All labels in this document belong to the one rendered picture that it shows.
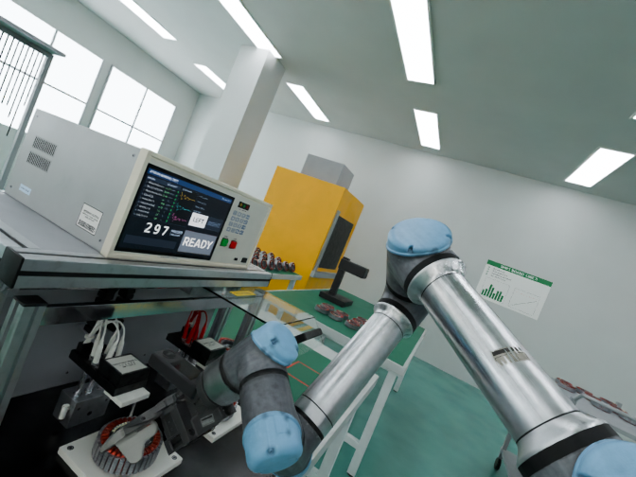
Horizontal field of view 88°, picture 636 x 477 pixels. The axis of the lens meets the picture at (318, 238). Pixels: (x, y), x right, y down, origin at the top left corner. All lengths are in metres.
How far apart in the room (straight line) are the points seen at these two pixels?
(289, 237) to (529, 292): 3.67
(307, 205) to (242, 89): 1.80
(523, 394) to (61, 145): 0.91
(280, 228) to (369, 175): 2.38
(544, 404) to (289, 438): 0.31
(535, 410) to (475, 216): 5.48
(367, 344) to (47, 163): 0.75
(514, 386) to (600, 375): 5.69
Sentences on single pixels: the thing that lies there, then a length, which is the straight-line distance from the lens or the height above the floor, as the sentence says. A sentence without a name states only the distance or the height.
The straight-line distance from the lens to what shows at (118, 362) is 0.78.
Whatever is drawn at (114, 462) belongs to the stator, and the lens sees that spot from 0.75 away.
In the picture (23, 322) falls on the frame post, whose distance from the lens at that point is 0.63.
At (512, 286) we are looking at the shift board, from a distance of 5.87.
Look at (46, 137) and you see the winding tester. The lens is 0.93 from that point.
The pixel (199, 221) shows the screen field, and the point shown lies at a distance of 0.79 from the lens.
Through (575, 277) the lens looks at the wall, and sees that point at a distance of 6.04.
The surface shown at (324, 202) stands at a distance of 4.37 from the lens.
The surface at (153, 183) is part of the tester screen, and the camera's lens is 0.69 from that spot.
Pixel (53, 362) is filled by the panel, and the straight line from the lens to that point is 0.93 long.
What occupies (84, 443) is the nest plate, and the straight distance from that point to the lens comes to 0.82.
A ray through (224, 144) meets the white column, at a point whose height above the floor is 1.91.
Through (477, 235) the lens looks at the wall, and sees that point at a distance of 5.87.
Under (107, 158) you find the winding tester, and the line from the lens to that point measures 0.75.
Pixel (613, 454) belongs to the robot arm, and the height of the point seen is 1.20.
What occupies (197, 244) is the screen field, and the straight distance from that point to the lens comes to 0.81.
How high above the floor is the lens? 1.30
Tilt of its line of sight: 1 degrees down
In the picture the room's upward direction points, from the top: 22 degrees clockwise
